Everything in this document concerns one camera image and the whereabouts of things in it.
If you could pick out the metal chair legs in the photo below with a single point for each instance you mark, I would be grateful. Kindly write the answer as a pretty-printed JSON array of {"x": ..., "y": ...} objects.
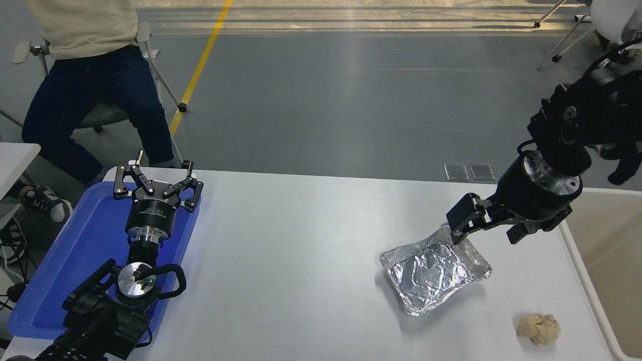
[{"x": 549, "y": 12}]

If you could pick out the large pale bin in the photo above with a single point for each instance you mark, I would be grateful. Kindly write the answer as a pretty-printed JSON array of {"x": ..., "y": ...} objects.
[{"x": 607, "y": 260}]

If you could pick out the white chair with metal legs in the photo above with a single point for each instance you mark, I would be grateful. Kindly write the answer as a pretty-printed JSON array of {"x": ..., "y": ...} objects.
[{"x": 609, "y": 15}]

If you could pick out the blue plastic tray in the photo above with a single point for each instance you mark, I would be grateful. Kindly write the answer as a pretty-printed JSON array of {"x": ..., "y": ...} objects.
[{"x": 85, "y": 250}]

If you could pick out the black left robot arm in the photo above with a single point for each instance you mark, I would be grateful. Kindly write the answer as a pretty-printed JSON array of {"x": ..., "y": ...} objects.
[{"x": 100, "y": 321}]

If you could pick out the crumpled tan paper ball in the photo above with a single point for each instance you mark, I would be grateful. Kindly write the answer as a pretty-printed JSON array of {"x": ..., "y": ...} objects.
[{"x": 539, "y": 328}]

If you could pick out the small white side table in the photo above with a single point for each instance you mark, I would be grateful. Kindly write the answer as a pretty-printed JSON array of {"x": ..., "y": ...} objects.
[{"x": 15, "y": 160}]

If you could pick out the silver foil tray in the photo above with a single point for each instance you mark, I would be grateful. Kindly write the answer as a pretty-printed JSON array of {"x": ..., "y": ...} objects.
[{"x": 431, "y": 276}]

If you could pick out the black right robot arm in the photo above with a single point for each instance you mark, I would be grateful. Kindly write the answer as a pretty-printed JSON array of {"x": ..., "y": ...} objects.
[{"x": 597, "y": 110}]

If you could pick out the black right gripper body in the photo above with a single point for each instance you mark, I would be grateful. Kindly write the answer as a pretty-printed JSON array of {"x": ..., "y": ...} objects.
[{"x": 521, "y": 195}]

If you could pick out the person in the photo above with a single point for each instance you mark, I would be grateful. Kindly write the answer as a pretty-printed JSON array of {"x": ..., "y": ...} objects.
[{"x": 90, "y": 85}]

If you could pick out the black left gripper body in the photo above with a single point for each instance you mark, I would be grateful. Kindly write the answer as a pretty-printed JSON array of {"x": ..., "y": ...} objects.
[{"x": 150, "y": 210}]

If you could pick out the metal floor outlet plate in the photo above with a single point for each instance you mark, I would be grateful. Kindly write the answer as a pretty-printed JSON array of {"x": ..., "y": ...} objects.
[
  {"x": 482, "y": 172},
  {"x": 456, "y": 172}
]

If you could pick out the grey chair with white armrests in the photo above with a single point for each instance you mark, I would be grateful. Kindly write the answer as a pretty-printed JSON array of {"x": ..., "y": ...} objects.
[{"x": 103, "y": 115}]

